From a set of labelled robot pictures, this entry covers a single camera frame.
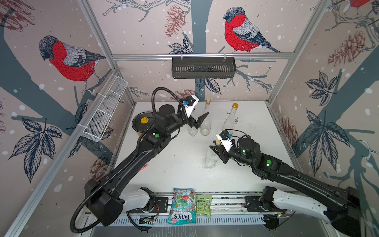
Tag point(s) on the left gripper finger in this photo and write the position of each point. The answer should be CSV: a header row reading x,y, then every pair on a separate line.
x,y
201,119
192,123

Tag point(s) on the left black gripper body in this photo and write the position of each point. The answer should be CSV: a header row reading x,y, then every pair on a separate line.
x,y
178,121

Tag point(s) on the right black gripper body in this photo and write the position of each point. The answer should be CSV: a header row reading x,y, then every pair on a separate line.
x,y
236,153

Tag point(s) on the square glass bottle with cork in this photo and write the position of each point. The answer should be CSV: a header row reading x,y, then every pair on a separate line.
x,y
192,131

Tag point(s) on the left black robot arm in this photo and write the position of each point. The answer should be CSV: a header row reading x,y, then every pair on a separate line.
x,y
102,197

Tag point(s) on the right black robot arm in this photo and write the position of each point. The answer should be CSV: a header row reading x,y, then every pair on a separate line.
x,y
341,207

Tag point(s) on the tall glass bottle gold cap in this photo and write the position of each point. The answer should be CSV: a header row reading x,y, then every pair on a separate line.
x,y
229,124

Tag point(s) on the yellow pot with glass lid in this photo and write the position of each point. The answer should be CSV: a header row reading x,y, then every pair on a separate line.
x,y
142,122

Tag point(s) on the green snack packet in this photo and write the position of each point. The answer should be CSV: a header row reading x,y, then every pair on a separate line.
x,y
203,205

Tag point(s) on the Fox's candy bag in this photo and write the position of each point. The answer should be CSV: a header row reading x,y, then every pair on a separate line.
x,y
183,207

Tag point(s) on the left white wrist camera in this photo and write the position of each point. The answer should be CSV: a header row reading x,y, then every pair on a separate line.
x,y
189,104

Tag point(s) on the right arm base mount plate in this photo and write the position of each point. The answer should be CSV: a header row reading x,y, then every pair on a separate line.
x,y
262,203

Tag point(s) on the aluminium front rail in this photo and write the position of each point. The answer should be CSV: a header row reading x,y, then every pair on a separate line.
x,y
145,202

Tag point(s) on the black hanging wire shelf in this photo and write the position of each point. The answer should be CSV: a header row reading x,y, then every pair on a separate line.
x,y
203,68

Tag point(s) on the white wire mesh basket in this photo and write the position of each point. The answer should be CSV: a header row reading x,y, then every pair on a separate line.
x,y
96,128

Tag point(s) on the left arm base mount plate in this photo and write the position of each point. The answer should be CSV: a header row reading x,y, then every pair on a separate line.
x,y
155,204

